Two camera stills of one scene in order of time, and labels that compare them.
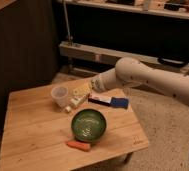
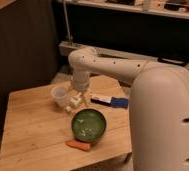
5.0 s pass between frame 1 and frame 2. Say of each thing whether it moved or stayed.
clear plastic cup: stayed
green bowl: stayed
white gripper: moved
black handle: stayed
